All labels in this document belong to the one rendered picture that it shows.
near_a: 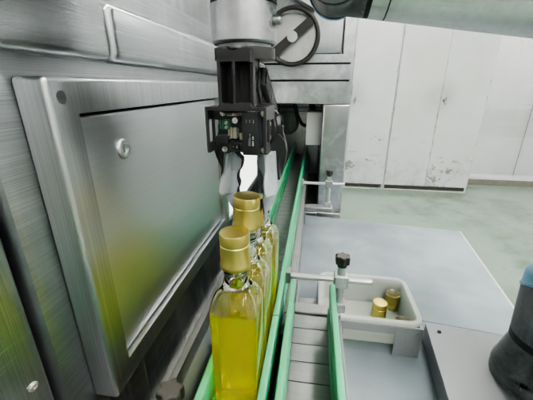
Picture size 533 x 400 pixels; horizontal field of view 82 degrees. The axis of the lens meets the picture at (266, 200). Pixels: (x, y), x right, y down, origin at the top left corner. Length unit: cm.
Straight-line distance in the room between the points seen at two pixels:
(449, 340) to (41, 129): 80
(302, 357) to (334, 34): 117
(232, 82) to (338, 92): 104
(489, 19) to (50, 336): 61
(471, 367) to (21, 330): 72
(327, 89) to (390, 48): 289
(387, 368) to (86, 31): 76
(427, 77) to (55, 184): 418
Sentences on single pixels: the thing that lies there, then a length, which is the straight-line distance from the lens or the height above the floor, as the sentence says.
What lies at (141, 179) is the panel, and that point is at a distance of 41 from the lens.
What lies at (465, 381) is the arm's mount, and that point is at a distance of 76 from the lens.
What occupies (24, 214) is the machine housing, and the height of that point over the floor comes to 121.
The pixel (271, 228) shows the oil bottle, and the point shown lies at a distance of 52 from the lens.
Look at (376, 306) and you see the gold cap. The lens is 84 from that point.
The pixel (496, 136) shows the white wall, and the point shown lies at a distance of 522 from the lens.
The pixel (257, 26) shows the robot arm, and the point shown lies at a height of 137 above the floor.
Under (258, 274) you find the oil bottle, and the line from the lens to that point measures 41.
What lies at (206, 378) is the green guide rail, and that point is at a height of 96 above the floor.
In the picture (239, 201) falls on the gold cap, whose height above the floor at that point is 118.
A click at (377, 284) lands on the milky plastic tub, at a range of 89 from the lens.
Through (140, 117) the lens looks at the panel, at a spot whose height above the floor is 128.
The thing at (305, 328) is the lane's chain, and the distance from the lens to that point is 64.
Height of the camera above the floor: 131
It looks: 20 degrees down
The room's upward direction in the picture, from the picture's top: straight up
